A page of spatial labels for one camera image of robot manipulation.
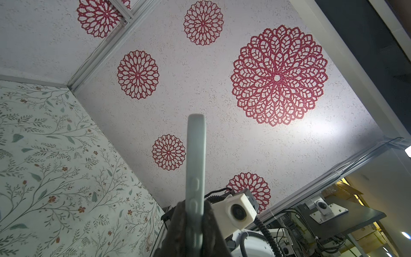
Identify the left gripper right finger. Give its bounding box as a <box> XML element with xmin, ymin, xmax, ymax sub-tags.
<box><xmin>201</xmin><ymin>201</ymin><xmax>231</xmax><ymax>257</ymax></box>

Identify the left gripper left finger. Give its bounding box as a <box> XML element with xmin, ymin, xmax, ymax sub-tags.
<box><xmin>154</xmin><ymin>202</ymin><xmax>186</xmax><ymax>257</ymax></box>

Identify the mounted camera outside enclosure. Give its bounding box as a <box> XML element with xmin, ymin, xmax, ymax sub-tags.
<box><xmin>305</xmin><ymin>196</ymin><xmax>348</xmax><ymax>224</ymax></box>

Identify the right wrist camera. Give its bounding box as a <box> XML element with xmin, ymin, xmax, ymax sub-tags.
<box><xmin>207</xmin><ymin>188</ymin><xmax>259</xmax><ymax>239</ymax></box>

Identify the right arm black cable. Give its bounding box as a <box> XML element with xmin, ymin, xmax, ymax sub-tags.
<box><xmin>205</xmin><ymin>187</ymin><xmax>285</xmax><ymax>257</ymax></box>

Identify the phone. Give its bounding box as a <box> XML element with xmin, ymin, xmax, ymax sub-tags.
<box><xmin>185</xmin><ymin>114</ymin><xmax>207</xmax><ymax>257</ymax></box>

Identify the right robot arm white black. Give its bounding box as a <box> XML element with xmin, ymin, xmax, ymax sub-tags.
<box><xmin>226</xmin><ymin>229</ymin><xmax>278</xmax><ymax>257</ymax></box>

